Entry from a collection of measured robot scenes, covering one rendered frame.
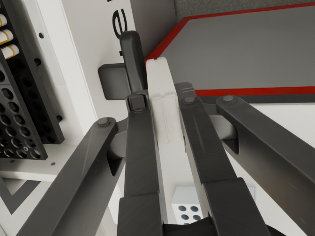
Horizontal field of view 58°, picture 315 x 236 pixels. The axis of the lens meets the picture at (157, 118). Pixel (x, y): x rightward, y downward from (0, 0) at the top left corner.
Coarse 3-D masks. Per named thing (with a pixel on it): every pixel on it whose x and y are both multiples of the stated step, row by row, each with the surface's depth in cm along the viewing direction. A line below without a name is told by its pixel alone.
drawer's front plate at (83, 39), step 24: (48, 0) 18; (72, 0) 19; (96, 0) 21; (120, 0) 25; (48, 24) 19; (72, 24) 19; (96, 24) 21; (72, 48) 19; (96, 48) 21; (120, 48) 25; (72, 72) 20; (96, 72) 21; (72, 96) 21; (96, 96) 21; (96, 120) 22; (120, 120) 25; (120, 192) 25
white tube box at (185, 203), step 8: (176, 192) 45; (184, 192) 45; (192, 192) 44; (256, 192) 41; (176, 200) 44; (184, 200) 43; (192, 200) 43; (256, 200) 40; (176, 208) 44; (184, 208) 44; (192, 208) 44; (200, 208) 43; (176, 216) 45; (184, 216) 45; (192, 216) 44; (200, 216) 43; (184, 224) 46
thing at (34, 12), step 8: (24, 0) 27; (32, 0) 27; (32, 8) 27; (32, 16) 28; (40, 16) 27; (40, 24) 28; (40, 32) 28; (40, 40) 29; (48, 40) 29; (48, 48) 29; (48, 56) 30; (48, 64) 30; (56, 64) 30; (56, 72) 30; (56, 80) 31; (64, 80) 31
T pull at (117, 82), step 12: (120, 36) 20; (132, 36) 19; (132, 48) 20; (132, 60) 20; (108, 72) 21; (120, 72) 21; (132, 72) 20; (144, 72) 21; (108, 84) 22; (120, 84) 21; (132, 84) 21; (144, 84) 21; (108, 96) 22; (120, 96) 22
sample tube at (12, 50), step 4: (12, 44) 27; (4, 48) 26; (8, 48) 26; (12, 48) 27; (16, 48) 27; (4, 52) 26; (8, 52) 26; (12, 52) 27; (16, 52) 27; (4, 56) 26; (8, 56) 26; (12, 56) 27
